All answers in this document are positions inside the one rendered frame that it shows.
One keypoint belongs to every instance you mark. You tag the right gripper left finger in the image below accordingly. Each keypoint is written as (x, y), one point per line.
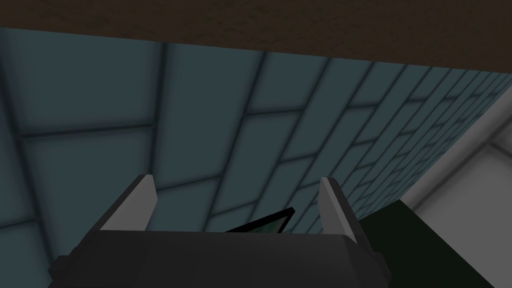
(134, 208)

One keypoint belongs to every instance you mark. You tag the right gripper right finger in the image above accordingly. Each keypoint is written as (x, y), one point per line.
(338, 210)

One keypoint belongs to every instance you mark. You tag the black framed picture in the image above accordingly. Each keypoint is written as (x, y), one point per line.
(267, 224)

